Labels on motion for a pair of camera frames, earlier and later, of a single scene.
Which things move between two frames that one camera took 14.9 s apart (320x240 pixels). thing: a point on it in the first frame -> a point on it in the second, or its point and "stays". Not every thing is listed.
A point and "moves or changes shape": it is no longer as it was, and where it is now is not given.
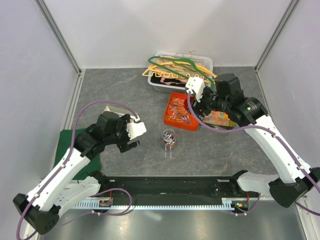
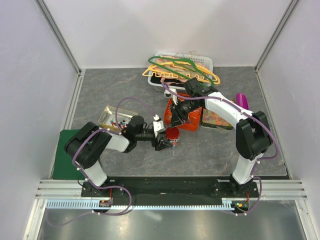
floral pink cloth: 179,70 stays
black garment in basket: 155,79 stays
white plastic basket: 170,72 stays
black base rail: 206,187 stays
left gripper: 122,123 -> 162,144
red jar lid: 185,103 moves or changes shape
